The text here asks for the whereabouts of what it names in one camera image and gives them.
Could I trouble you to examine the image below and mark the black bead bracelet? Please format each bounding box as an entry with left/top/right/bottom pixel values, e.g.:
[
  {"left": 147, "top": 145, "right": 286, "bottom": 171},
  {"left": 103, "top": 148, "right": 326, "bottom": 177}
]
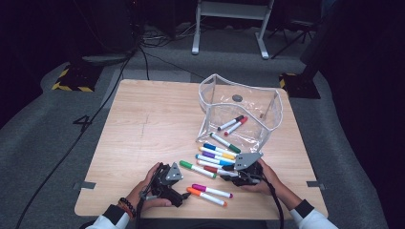
[{"left": 117, "top": 197, "right": 138, "bottom": 219}]

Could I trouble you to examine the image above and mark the black tripod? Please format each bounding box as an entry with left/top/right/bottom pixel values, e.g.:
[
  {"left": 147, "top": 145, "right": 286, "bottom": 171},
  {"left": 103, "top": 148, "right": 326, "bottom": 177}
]
[{"left": 267, "top": 18, "right": 321, "bottom": 60}]

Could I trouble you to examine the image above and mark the clear plastic pouch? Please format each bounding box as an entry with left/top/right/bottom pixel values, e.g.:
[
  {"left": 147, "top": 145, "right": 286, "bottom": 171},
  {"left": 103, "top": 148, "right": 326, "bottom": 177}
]
[{"left": 195, "top": 73, "right": 284, "bottom": 154}]

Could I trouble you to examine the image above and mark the light blue cap marker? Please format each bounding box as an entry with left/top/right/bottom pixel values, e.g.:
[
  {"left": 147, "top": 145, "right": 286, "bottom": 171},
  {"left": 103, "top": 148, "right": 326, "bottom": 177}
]
[{"left": 195, "top": 154, "right": 235, "bottom": 167}]

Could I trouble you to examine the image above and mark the thin black floor cable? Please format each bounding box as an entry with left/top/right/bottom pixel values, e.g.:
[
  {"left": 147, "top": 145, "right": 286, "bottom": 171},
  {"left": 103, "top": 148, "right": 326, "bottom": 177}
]
[{"left": 146, "top": 51, "right": 204, "bottom": 79}]

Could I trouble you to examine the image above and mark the purple cap marker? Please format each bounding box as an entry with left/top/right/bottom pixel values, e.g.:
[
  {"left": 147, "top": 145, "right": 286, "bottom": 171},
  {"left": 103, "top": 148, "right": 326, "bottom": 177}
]
[{"left": 202, "top": 151, "right": 238, "bottom": 165}]

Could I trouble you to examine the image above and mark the white metal stand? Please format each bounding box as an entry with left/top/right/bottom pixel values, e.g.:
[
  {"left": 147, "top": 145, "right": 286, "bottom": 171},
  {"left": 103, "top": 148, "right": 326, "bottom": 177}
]
[{"left": 191, "top": 0, "right": 275, "bottom": 61}]

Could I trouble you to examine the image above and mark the yellow black striped stand base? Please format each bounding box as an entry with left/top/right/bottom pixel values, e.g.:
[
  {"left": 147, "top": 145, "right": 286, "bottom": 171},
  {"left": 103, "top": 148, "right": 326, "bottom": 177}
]
[
  {"left": 51, "top": 63, "right": 104, "bottom": 94},
  {"left": 279, "top": 72, "right": 322, "bottom": 100}
]

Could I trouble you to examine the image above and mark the person's right hand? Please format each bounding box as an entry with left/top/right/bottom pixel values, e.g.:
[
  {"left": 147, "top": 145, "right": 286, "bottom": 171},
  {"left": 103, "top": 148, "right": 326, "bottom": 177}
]
[{"left": 240, "top": 157, "right": 288, "bottom": 197}]

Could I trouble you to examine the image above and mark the person's left hand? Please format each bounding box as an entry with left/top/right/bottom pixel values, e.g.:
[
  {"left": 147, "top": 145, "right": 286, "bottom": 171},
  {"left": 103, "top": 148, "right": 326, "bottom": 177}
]
[{"left": 125, "top": 161, "right": 173, "bottom": 213}]

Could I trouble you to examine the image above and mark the short black floor cable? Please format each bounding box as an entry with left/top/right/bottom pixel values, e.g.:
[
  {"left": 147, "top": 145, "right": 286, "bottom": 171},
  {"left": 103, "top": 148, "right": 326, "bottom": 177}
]
[{"left": 139, "top": 46, "right": 151, "bottom": 81}]

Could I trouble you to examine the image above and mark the grey tape strip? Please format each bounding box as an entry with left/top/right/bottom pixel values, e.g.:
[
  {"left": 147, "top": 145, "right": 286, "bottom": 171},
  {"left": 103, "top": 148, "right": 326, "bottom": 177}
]
[
  {"left": 306, "top": 180, "right": 327, "bottom": 191},
  {"left": 72, "top": 180, "right": 97, "bottom": 191}
]

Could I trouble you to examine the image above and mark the dark green cap marker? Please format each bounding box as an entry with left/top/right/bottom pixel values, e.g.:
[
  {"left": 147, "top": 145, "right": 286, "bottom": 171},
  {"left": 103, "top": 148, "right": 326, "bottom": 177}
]
[{"left": 209, "top": 132, "right": 243, "bottom": 155}]

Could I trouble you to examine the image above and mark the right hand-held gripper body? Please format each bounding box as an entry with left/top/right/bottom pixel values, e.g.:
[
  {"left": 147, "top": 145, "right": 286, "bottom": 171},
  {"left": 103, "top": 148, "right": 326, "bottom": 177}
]
[{"left": 233, "top": 152, "right": 264, "bottom": 187}]

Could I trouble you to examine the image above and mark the magenta cap marker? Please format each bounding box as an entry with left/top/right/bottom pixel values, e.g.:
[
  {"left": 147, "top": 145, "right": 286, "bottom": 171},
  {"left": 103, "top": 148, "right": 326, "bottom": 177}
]
[{"left": 191, "top": 183, "right": 234, "bottom": 199}]

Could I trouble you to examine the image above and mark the hand-held gripper cable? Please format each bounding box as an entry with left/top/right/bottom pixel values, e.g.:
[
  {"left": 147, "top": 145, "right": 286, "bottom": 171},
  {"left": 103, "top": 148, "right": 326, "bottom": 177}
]
[
  {"left": 136, "top": 184, "right": 160, "bottom": 229},
  {"left": 261, "top": 173, "right": 285, "bottom": 229}
]

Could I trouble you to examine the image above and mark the right hand-held gripper cable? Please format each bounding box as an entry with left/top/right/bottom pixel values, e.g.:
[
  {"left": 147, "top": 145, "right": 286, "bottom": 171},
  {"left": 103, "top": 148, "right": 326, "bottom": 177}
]
[{"left": 261, "top": 173, "right": 285, "bottom": 229}]

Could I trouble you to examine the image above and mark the yellow cap marker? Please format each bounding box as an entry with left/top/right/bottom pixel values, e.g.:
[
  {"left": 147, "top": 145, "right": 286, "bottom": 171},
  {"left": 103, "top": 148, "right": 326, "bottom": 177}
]
[{"left": 199, "top": 146, "right": 237, "bottom": 161}]

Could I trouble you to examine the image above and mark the tangle of floor cables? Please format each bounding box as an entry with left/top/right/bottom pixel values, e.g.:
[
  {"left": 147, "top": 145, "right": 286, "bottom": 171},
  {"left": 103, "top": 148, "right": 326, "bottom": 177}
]
[{"left": 139, "top": 22, "right": 199, "bottom": 49}]

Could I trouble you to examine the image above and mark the left hand-held gripper cable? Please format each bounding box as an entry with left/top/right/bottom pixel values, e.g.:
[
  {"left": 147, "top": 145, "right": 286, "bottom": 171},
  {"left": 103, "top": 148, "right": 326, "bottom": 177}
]
[{"left": 136, "top": 184, "right": 160, "bottom": 229}]

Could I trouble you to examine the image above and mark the pink cap marker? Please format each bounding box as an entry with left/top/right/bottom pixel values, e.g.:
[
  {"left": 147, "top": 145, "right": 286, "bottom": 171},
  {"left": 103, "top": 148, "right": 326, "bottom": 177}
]
[{"left": 196, "top": 159, "right": 224, "bottom": 170}]

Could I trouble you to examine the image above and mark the black cap marker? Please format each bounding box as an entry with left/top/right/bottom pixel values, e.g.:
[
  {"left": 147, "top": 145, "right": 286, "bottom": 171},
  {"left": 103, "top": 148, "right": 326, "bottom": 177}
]
[{"left": 217, "top": 114, "right": 245, "bottom": 132}]

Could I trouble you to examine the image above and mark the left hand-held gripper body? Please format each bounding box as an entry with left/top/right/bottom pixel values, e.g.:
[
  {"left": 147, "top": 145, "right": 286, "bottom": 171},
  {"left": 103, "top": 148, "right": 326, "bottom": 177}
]
[{"left": 151, "top": 161, "right": 184, "bottom": 199}]

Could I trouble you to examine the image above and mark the bright red cap marker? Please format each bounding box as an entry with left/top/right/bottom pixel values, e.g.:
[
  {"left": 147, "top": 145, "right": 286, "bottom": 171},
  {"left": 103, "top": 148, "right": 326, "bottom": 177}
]
[{"left": 224, "top": 115, "right": 249, "bottom": 137}]

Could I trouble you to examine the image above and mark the dark equipment stand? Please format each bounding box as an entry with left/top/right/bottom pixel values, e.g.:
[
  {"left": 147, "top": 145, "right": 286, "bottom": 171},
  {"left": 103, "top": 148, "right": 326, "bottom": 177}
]
[{"left": 71, "top": 0, "right": 139, "bottom": 66}]

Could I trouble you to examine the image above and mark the dark blue cap marker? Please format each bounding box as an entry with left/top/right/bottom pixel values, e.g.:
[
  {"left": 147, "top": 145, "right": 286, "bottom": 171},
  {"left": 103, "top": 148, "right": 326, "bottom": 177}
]
[{"left": 202, "top": 142, "right": 239, "bottom": 157}]

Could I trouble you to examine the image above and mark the light green cap marker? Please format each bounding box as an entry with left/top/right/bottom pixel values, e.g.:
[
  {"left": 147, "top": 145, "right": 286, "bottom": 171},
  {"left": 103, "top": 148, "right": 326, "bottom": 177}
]
[{"left": 179, "top": 159, "right": 217, "bottom": 179}]

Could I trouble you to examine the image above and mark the orange bracelet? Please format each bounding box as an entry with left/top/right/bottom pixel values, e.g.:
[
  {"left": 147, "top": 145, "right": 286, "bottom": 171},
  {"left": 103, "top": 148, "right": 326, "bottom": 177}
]
[{"left": 116, "top": 201, "right": 134, "bottom": 222}]

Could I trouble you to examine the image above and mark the long black floor cable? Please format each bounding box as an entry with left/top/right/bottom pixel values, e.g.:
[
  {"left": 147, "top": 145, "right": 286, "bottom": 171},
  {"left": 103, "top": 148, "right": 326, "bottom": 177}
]
[{"left": 14, "top": 47, "right": 135, "bottom": 229}]

